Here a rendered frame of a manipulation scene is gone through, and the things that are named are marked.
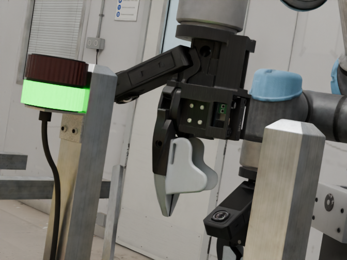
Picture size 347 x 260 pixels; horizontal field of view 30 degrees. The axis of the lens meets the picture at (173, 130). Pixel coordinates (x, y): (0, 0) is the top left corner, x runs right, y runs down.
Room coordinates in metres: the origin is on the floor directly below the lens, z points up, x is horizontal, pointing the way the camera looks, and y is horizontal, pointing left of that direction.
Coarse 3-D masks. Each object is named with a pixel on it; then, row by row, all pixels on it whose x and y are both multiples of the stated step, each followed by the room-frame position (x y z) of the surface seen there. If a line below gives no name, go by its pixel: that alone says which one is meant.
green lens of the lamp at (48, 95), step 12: (24, 84) 0.62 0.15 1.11; (36, 84) 0.61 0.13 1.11; (48, 84) 0.61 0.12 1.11; (24, 96) 0.62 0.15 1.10; (36, 96) 0.61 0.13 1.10; (48, 96) 0.61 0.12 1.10; (60, 96) 0.61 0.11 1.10; (72, 96) 0.62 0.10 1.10; (60, 108) 0.61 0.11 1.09; (72, 108) 0.62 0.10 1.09
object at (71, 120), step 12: (72, 60) 0.62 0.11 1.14; (60, 84) 0.61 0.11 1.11; (36, 108) 0.62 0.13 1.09; (48, 108) 0.61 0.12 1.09; (48, 120) 0.63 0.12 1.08; (72, 120) 0.66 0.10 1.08; (84, 120) 0.65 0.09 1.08; (60, 132) 0.67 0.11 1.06; (72, 132) 0.65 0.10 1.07; (48, 144) 0.64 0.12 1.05; (48, 156) 0.64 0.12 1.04
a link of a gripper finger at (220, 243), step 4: (220, 240) 0.99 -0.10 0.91; (224, 240) 0.99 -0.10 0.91; (216, 244) 1.00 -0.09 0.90; (220, 244) 0.99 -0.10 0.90; (224, 244) 0.99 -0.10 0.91; (228, 244) 0.98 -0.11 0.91; (216, 248) 1.00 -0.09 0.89; (220, 248) 0.99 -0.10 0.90; (220, 252) 0.99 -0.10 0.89; (220, 256) 0.99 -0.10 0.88
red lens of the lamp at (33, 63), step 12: (36, 60) 0.61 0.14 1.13; (48, 60) 0.61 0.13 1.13; (60, 60) 0.61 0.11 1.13; (36, 72) 0.61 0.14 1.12; (48, 72) 0.61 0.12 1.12; (60, 72) 0.61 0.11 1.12; (72, 72) 0.61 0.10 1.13; (84, 72) 0.63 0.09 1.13; (72, 84) 0.62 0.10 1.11; (84, 84) 0.63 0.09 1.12
